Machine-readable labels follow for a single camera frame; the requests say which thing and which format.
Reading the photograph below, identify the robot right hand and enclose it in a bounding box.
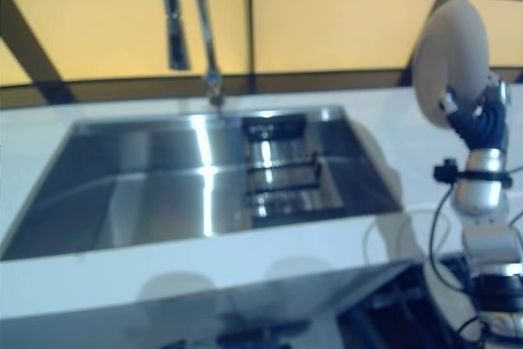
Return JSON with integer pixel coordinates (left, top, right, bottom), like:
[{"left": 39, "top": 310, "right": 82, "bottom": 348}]
[{"left": 439, "top": 73, "right": 512, "bottom": 150}]

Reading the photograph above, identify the beige round plate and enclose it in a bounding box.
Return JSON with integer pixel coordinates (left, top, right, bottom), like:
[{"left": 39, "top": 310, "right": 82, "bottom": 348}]
[{"left": 411, "top": 0, "right": 489, "bottom": 129}]

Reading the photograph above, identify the backlit yellow panelled window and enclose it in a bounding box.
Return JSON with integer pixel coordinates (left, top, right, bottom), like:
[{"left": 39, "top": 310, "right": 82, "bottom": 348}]
[{"left": 0, "top": 0, "right": 523, "bottom": 101}]

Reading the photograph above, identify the black dish drying rack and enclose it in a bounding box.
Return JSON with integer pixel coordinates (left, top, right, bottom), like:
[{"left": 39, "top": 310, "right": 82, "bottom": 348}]
[{"left": 240, "top": 113, "right": 344, "bottom": 228}]

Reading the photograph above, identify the chrome pull-down kitchen faucet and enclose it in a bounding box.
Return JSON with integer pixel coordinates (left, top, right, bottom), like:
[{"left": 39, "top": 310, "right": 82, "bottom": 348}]
[{"left": 157, "top": 0, "right": 226, "bottom": 107}]

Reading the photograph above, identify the stainless steel sink basin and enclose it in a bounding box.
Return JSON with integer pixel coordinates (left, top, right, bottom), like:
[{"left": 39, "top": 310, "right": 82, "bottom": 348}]
[{"left": 0, "top": 104, "right": 404, "bottom": 262}]

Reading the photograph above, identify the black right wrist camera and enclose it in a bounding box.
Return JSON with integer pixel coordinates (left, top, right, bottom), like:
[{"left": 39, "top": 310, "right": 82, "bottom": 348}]
[{"left": 433, "top": 159, "right": 461, "bottom": 185}]

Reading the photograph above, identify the dishwasher wire rack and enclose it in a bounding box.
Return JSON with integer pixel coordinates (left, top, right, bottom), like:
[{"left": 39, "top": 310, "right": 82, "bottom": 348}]
[{"left": 359, "top": 257, "right": 479, "bottom": 349}]

